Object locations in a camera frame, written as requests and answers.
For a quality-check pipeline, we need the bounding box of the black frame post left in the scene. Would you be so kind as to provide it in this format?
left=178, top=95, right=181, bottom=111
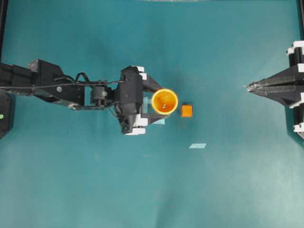
left=0, top=0, right=9, bottom=57

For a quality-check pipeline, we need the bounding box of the black frame post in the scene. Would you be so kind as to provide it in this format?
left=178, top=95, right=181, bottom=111
left=296, top=0, right=304, bottom=40
left=0, top=0, right=9, bottom=57

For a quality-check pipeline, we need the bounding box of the black frame post right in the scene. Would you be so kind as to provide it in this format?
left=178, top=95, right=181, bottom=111
left=296, top=0, right=304, bottom=40

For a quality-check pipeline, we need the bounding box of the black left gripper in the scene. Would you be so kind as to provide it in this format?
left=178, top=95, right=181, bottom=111
left=114, top=66, right=169, bottom=135

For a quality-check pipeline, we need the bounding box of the yellow plastic cup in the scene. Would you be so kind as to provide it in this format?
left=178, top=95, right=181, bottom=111
left=151, top=88, right=179, bottom=115

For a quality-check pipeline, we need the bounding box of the light tape patch on table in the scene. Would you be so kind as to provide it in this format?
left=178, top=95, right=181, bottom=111
left=189, top=143, right=207, bottom=149

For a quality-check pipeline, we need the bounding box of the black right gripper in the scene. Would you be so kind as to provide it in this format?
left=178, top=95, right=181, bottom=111
left=245, top=40, right=304, bottom=139

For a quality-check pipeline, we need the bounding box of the orange cube block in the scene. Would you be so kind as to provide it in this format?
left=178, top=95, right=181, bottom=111
left=181, top=102, right=193, bottom=118

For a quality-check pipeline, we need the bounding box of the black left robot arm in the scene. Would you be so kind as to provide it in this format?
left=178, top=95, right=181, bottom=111
left=0, top=59, right=170, bottom=137

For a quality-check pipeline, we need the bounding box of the light tape patch under gripper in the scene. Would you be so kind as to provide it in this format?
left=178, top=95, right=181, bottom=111
left=143, top=96, right=165, bottom=125

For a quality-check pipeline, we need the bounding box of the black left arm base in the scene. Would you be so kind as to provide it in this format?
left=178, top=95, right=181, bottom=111
left=0, top=91, right=16, bottom=139

